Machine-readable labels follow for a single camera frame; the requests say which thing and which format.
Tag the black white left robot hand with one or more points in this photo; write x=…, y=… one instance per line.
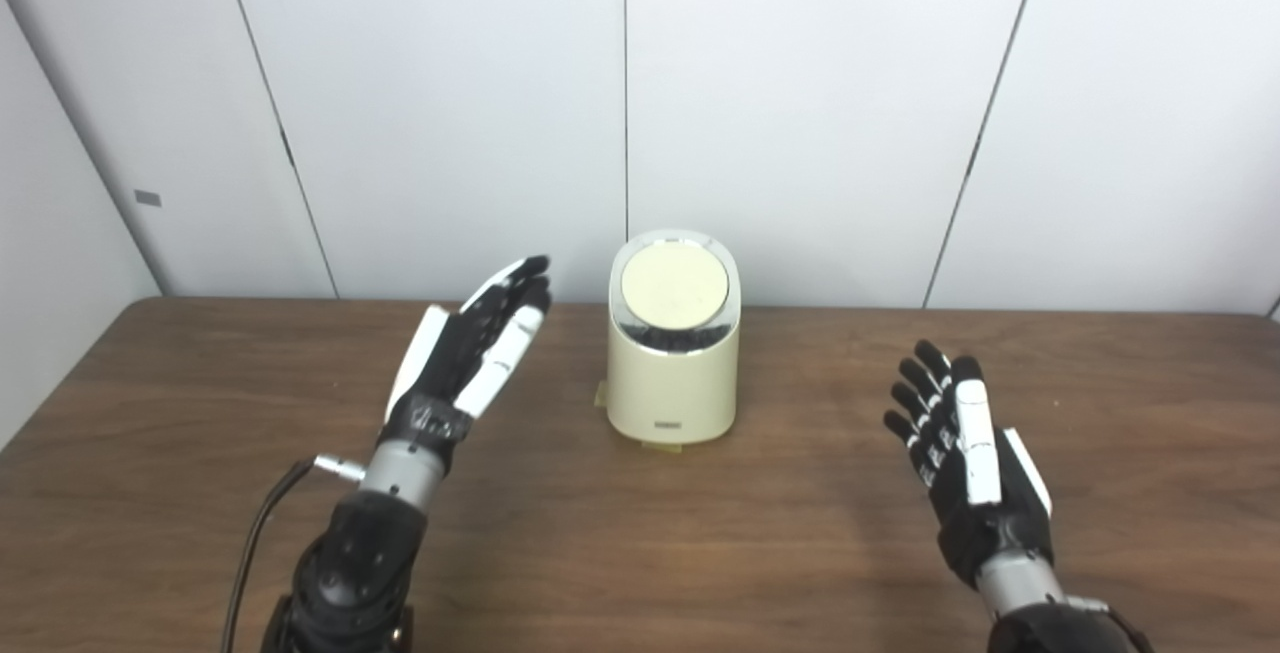
x=450, y=363

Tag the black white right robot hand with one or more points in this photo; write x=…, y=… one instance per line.
x=990, y=523

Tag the cream round bin lid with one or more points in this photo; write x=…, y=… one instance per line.
x=675, y=285

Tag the cream-colored bin body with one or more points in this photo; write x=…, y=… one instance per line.
x=670, y=388

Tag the wide yellow tape piece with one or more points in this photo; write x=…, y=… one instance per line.
x=662, y=446

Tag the grey wall label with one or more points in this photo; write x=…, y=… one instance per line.
x=147, y=198

